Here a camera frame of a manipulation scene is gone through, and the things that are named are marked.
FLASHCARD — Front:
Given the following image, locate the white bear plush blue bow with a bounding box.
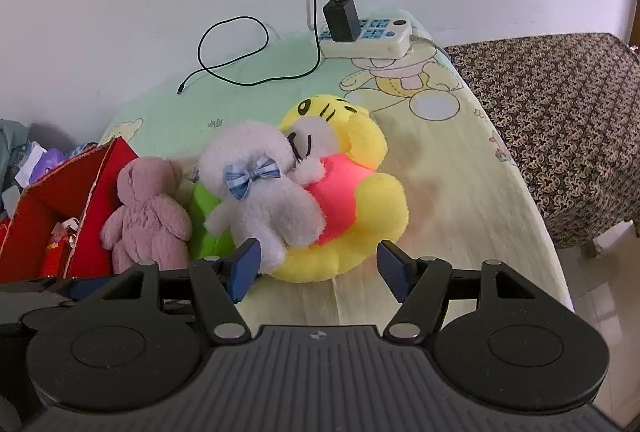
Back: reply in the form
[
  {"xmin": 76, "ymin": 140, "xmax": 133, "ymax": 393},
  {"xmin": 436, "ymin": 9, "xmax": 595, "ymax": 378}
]
[{"xmin": 192, "ymin": 121, "xmax": 326, "ymax": 275}]

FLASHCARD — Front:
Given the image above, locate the red cardboard box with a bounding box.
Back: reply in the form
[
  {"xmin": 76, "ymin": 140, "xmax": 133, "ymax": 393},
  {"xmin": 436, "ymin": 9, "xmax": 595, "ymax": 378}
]
[{"xmin": 0, "ymin": 137, "xmax": 141, "ymax": 283}]

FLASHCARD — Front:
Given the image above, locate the mauve bear plush toy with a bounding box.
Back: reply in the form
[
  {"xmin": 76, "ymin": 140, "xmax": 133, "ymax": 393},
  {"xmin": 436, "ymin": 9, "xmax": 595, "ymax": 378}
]
[{"xmin": 100, "ymin": 157, "xmax": 193, "ymax": 273}]

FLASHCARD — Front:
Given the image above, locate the grey-green cloth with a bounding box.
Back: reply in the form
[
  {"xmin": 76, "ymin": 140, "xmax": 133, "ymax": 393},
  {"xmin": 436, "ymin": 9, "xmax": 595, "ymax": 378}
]
[{"xmin": 0, "ymin": 119, "xmax": 32, "ymax": 193}]

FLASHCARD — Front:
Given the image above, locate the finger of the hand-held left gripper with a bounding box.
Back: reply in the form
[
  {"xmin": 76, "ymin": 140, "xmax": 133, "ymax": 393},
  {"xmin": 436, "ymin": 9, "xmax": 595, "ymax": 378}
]
[{"xmin": 69, "ymin": 276, "xmax": 119, "ymax": 301}]

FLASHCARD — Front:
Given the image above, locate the white power strip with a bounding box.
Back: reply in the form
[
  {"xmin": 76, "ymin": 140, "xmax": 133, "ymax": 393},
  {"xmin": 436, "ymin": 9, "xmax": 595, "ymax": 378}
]
[{"xmin": 316, "ymin": 10, "xmax": 413, "ymax": 60}]

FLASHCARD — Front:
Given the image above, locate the green plush toy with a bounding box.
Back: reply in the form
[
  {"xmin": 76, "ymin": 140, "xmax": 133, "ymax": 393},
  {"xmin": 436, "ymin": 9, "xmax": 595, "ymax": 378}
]
[{"xmin": 187, "ymin": 182, "xmax": 236, "ymax": 263}]

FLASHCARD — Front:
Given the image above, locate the white paper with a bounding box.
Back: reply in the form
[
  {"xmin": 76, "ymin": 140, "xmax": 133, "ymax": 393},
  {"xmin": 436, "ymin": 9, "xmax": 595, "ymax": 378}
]
[{"xmin": 15, "ymin": 147, "xmax": 48, "ymax": 187}]

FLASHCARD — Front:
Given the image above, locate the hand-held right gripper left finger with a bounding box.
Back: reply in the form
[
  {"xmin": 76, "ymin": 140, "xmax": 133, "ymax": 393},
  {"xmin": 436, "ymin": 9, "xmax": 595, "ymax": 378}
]
[{"xmin": 85, "ymin": 238, "xmax": 263, "ymax": 347}]

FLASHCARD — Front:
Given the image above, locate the small grey device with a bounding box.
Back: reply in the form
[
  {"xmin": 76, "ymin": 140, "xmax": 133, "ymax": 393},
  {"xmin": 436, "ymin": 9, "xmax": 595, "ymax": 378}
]
[{"xmin": 2, "ymin": 189, "xmax": 22, "ymax": 217}]

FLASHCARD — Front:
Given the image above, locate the black charger adapter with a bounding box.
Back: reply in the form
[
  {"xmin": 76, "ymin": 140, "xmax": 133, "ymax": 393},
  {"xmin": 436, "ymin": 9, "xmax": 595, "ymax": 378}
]
[{"xmin": 322, "ymin": 0, "xmax": 362, "ymax": 44}]

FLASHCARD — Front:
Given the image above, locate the black charging cable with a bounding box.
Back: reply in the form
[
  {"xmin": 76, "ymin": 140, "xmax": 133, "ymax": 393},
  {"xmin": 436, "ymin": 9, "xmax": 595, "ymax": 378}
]
[{"xmin": 177, "ymin": 0, "xmax": 346, "ymax": 95}]

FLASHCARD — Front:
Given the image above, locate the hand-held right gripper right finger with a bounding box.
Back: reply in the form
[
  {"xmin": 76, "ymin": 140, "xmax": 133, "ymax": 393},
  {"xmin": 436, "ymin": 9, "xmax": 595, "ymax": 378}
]
[{"xmin": 376, "ymin": 239, "xmax": 541, "ymax": 346}]

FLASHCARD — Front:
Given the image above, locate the yellow tiger plush toy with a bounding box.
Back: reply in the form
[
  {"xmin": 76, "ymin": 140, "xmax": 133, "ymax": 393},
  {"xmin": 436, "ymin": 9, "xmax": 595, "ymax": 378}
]
[{"xmin": 265, "ymin": 94, "xmax": 411, "ymax": 283}]

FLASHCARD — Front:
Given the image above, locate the blue printed packet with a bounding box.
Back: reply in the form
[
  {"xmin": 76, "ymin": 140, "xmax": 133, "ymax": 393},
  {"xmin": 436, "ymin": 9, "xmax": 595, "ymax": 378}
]
[{"xmin": 65, "ymin": 142, "xmax": 98, "ymax": 159}]

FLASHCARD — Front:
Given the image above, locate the purple plastic bag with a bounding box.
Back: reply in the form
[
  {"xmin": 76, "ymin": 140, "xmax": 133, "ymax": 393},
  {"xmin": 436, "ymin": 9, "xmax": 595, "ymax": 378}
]
[{"xmin": 40, "ymin": 147, "xmax": 67, "ymax": 173}]

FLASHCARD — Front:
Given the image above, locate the brown patterned cloth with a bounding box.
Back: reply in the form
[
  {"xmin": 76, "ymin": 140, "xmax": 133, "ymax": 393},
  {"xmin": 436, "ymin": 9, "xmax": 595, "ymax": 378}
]
[{"xmin": 442, "ymin": 32, "xmax": 640, "ymax": 249}]

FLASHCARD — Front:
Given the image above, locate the grey cable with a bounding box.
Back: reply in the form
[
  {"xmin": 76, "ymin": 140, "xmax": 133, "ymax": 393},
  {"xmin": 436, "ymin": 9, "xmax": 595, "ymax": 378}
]
[{"xmin": 409, "ymin": 33, "xmax": 448, "ymax": 57}]

